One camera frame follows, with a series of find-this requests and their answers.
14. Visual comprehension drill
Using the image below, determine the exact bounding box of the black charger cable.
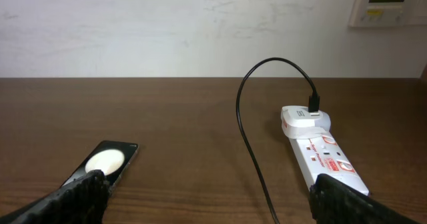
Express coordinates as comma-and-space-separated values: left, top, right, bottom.
236, 57, 321, 224

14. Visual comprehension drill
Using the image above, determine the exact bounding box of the white wall control panel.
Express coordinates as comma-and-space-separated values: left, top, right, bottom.
348, 0, 426, 27

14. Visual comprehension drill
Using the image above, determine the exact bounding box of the white power strip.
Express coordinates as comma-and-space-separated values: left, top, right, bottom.
289, 131, 370, 195

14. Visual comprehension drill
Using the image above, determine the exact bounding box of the white charger plug adapter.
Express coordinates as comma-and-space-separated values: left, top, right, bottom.
281, 105, 331, 139

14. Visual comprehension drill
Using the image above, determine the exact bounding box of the black smartphone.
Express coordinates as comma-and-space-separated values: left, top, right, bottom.
61, 140, 139, 193

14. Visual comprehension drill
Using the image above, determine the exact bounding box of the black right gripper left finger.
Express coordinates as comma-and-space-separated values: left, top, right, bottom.
1, 170, 110, 224

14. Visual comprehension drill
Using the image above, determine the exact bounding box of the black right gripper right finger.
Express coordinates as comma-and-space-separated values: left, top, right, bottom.
309, 173, 418, 224

